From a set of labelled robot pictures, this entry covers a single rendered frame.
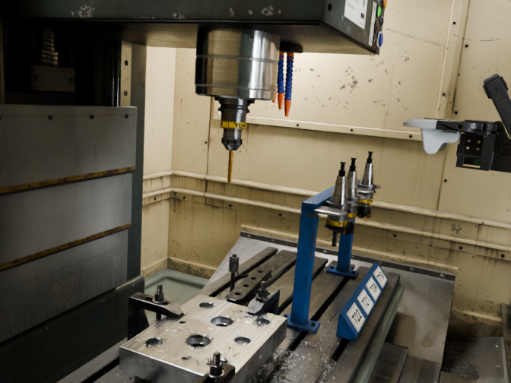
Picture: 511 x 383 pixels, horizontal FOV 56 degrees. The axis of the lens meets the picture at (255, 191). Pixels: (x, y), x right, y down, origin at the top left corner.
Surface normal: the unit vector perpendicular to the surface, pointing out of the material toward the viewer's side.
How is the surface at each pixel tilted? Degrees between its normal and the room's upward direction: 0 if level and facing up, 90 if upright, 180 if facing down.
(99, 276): 90
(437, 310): 24
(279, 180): 90
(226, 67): 90
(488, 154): 90
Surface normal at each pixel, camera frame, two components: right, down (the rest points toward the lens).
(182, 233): -0.42, 0.15
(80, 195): 0.91, 0.15
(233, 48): -0.02, 0.20
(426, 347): -0.11, -0.83
